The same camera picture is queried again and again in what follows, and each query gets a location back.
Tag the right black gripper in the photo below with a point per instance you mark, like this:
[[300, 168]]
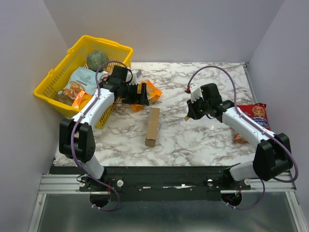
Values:
[[192, 110]]

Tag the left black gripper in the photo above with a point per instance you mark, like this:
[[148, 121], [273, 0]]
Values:
[[137, 98]]

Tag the brown cardboard express box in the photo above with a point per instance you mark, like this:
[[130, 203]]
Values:
[[152, 127]]

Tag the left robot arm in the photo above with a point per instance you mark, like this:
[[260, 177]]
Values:
[[76, 139]]

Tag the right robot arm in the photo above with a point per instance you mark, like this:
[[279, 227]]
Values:
[[271, 149]]

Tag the orange mango candy bag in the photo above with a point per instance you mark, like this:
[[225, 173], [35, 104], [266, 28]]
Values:
[[153, 94]]

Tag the yellow plastic basket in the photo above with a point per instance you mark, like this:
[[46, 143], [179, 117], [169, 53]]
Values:
[[76, 56]]

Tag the red candy bag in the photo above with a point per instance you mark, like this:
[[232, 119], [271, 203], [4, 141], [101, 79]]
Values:
[[257, 112]]

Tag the orange cheese snack pack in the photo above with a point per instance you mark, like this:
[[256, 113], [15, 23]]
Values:
[[81, 100]]

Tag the green round melon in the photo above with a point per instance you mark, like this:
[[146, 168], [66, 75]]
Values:
[[96, 59]]

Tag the light blue snack bag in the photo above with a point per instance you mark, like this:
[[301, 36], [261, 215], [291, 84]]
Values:
[[81, 79]]

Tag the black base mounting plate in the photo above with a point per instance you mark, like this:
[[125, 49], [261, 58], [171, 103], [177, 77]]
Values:
[[159, 184]]

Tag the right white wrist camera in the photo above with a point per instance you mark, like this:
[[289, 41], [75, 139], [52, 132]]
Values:
[[194, 91]]

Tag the aluminium rail frame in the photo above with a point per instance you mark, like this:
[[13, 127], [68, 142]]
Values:
[[67, 184]]

